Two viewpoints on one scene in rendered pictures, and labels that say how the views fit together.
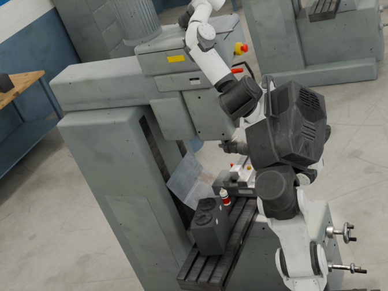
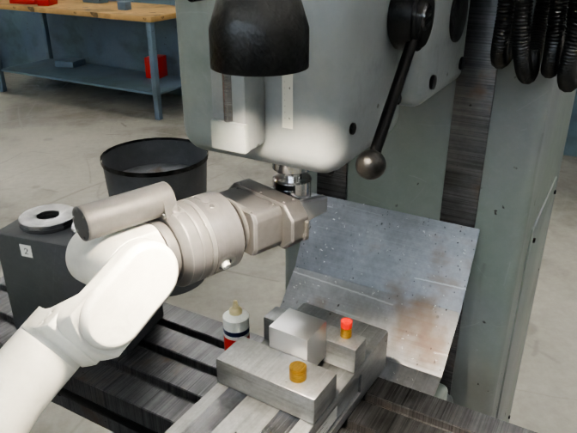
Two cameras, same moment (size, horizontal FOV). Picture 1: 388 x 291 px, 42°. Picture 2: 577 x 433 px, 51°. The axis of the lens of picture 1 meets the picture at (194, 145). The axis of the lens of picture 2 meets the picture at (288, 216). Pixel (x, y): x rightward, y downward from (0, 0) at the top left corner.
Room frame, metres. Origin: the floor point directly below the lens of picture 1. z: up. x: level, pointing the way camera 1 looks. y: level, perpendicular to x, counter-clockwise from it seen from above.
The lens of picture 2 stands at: (2.27, -0.84, 1.54)
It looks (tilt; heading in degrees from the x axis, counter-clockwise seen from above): 25 degrees down; 85
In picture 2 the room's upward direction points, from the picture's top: straight up
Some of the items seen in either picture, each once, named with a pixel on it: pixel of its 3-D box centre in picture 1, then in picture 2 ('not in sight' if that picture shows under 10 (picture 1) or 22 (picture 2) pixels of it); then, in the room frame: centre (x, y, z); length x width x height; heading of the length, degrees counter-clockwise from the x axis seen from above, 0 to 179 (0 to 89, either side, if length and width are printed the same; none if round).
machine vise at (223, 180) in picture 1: (244, 180); (286, 387); (2.32, -0.19, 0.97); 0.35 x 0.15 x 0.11; 53
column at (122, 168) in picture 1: (159, 204); (421, 286); (2.69, 0.34, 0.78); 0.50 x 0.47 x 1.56; 55
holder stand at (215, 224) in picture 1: (211, 225); (82, 273); (2.01, 0.06, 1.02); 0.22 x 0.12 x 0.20; 156
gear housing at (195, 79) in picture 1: (193, 70); not in sight; (2.36, -0.13, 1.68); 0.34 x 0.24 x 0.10; 55
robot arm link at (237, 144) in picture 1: (239, 146); (233, 226); (2.26, -0.22, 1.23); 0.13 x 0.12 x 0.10; 128
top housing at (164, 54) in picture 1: (189, 45); not in sight; (2.34, -0.15, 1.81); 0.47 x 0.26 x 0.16; 55
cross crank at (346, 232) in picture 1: (340, 232); not in sight; (2.05, -0.58, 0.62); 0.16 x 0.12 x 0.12; 55
